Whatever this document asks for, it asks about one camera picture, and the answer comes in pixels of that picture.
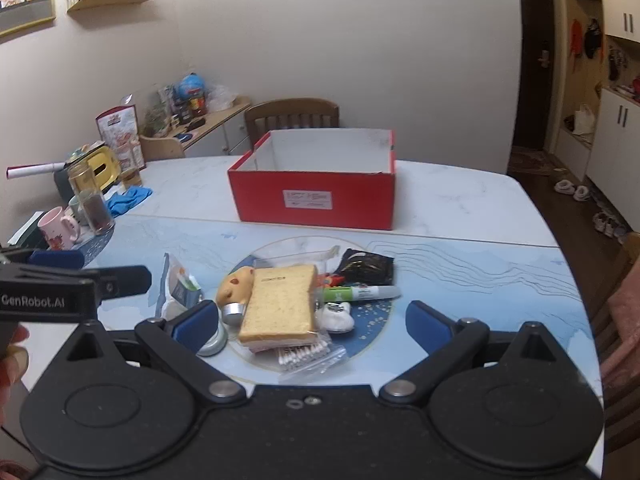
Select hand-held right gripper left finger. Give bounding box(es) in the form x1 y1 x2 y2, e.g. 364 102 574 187
57 300 249 404

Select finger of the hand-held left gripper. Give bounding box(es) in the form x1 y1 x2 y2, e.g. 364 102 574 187
27 249 86 271
92 265 153 307

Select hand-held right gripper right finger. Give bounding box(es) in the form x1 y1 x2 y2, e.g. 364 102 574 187
379 301 576 404

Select small silver cylinder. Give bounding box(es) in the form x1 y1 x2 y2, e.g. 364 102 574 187
221 301 246 327

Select white wipes pack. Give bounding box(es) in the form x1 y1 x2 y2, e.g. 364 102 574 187
162 254 203 318

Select tan animal toy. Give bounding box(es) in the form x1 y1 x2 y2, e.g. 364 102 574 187
216 267 257 306

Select green white marker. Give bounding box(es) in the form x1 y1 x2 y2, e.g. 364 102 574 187
320 285 402 304

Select yellow sponge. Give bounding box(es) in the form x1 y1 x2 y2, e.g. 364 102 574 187
238 263 319 346

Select black snack packet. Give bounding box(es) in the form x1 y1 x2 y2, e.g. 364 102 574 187
336 248 396 287

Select clear plastic bag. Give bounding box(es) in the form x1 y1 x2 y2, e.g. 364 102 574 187
252 245 342 273
207 85 236 111

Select cotton swab bag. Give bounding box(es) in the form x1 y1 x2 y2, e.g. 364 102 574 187
272 335 346 374

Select red shoe box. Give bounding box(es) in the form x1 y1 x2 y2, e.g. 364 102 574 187
227 129 398 231

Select person's left hand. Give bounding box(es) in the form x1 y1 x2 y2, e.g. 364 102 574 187
0 325 30 404

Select pink mug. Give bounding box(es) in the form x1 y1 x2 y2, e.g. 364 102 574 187
37 207 81 251

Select glass jar dark contents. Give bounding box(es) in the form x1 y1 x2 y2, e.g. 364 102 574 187
77 190 116 236

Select blue printed table mat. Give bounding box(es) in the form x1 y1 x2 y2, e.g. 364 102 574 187
30 215 603 401

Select blue cloth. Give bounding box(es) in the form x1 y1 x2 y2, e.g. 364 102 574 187
106 186 154 218

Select amber glass jar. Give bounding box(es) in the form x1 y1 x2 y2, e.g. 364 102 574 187
66 160 99 198

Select rolled white paper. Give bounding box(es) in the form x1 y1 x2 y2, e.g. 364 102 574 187
6 161 68 180

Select yellow plastic box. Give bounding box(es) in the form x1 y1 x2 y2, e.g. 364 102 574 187
82 150 122 191

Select light wooden chair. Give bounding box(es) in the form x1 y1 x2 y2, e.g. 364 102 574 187
139 132 186 161

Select red printed box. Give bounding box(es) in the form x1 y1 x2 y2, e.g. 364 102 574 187
96 105 147 171

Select patterned door rug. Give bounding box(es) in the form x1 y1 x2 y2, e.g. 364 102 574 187
509 147 556 177

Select crumpled clear plastic bag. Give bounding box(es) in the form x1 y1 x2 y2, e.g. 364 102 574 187
207 85 236 111

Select dark wooden chair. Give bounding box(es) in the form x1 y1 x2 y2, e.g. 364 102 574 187
244 98 341 153

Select white lower cabinet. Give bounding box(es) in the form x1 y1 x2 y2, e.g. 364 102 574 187
585 87 640 231

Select white tote bag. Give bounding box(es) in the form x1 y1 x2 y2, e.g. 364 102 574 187
572 104 596 136

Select dark door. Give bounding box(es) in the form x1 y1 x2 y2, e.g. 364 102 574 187
512 0 563 151

